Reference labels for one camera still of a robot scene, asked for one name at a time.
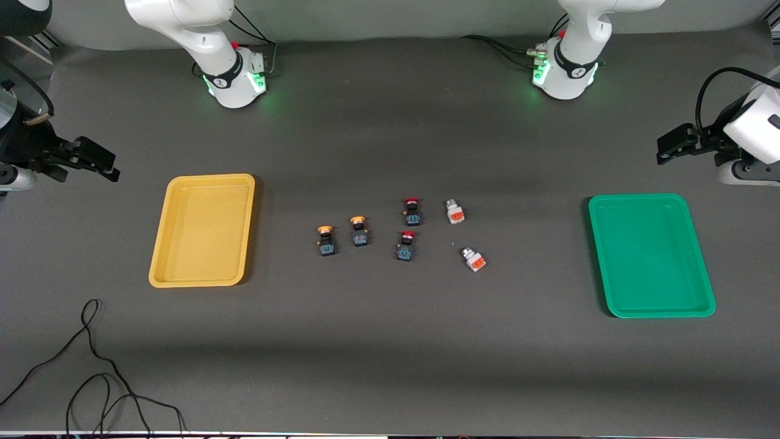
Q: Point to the red push button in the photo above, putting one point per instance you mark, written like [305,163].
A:
[406,249]
[412,214]

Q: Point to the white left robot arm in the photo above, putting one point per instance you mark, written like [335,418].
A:
[573,67]

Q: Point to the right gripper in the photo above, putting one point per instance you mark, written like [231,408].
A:
[25,146]

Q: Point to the green button white orange block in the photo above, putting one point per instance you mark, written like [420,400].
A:
[454,213]
[474,260]

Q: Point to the yellow plastic tray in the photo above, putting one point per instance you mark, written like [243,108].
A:
[204,231]

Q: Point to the dark grey table mat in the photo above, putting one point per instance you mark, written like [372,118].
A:
[390,366]

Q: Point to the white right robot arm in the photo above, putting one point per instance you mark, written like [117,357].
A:
[213,36]

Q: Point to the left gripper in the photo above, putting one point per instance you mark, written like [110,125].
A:
[710,142]

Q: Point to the green plastic tray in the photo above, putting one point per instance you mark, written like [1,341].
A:
[649,256]

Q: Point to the aluminium frame rail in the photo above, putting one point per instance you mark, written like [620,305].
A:
[36,44]

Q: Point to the yellow push button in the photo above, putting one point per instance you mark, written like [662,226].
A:
[326,244]
[359,235]

